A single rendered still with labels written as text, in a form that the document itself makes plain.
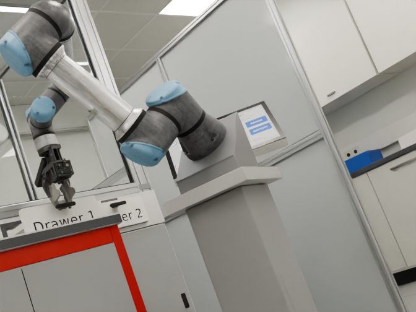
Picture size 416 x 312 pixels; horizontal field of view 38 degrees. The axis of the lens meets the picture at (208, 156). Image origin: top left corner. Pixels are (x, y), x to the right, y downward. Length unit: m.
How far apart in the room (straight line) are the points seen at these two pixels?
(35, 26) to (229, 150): 0.63
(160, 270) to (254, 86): 1.46
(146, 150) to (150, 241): 0.86
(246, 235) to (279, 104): 1.79
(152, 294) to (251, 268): 0.77
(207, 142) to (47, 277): 0.61
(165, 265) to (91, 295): 0.94
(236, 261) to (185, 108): 0.46
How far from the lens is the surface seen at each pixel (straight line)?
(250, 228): 1.70
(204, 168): 1.77
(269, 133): 2.65
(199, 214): 1.77
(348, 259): 3.31
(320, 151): 3.28
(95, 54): 2.72
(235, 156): 1.73
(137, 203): 2.46
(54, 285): 1.53
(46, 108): 2.01
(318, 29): 5.25
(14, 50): 1.66
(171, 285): 2.47
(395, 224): 4.61
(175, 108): 1.73
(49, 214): 2.08
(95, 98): 1.68
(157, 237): 2.49
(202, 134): 1.78
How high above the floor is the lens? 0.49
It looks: 11 degrees up
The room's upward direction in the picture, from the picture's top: 21 degrees counter-clockwise
